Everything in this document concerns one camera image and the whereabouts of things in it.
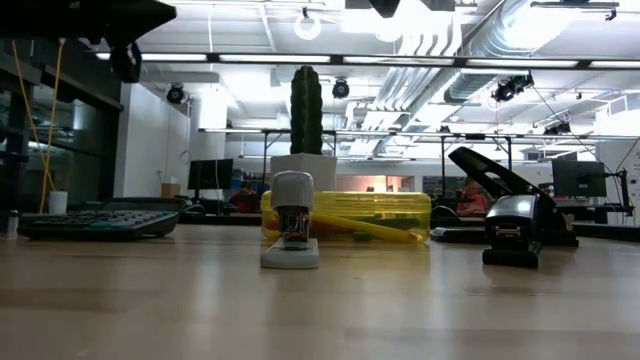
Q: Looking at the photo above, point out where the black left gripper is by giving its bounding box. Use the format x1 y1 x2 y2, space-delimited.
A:
0 0 177 47

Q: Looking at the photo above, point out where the yellow transparent supply box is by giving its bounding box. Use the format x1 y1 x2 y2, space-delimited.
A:
260 190 433 245

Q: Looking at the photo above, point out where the yellow highlighter pen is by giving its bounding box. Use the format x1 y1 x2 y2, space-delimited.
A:
309 213 424 244

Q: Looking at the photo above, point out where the black monitor on arm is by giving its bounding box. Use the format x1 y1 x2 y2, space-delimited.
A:
551 158 608 199

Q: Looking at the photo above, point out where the black bar with light strips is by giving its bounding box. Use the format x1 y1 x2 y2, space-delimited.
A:
94 51 640 71

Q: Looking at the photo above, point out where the tall green cactus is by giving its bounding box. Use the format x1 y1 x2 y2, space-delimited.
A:
289 64 324 156

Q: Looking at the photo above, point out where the black monitor on desk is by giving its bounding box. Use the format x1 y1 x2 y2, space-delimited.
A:
187 158 235 191

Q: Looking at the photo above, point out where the black hole punch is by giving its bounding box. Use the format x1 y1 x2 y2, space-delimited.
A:
429 145 580 249

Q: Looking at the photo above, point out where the white cup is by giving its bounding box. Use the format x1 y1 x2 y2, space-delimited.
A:
48 189 69 216

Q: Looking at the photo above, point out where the white stapler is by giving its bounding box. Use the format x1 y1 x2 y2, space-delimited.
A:
259 170 321 270

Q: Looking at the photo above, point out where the black desk calculator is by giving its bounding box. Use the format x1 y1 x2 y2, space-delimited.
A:
16 196 192 243

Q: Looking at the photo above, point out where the person in background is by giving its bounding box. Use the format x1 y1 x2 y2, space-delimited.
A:
455 177 492 217
228 179 262 215

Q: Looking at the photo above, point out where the black stapler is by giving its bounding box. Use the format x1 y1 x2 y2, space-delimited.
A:
481 193 546 269

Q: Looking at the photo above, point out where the white ring light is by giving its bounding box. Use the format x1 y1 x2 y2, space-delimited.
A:
293 12 323 41

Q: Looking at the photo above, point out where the silver ventilation duct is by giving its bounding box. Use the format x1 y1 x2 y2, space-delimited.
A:
444 0 551 104

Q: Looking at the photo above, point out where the black background station frame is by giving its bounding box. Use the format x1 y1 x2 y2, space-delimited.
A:
198 127 640 201

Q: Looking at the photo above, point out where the black ceiling camera cluster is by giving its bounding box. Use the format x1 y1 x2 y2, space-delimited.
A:
490 72 535 104

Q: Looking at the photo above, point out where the yellow power cable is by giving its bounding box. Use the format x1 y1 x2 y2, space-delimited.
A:
10 39 67 215

